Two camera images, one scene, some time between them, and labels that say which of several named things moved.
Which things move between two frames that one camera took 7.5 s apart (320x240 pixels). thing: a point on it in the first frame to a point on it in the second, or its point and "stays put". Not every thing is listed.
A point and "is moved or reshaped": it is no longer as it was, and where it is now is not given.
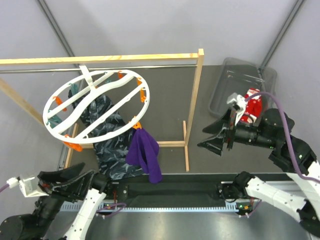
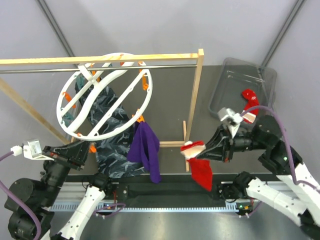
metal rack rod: x=101 y=68 stays put
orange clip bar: x=143 y=95 to x=145 y=85
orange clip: x=120 y=75 to x=140 y=62
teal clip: x=53 y=120 to x=68 y=118
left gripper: x=71 y=190 to x=80 y=149
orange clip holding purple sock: x=137 y=125 to x=140 y=119
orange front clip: x=73 y=146 is moved or reshaped
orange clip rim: x=59 y=102 to x=69 y=98
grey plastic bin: x=238 y=76 stays put
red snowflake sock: x=254 y=107 to x=201 y=169
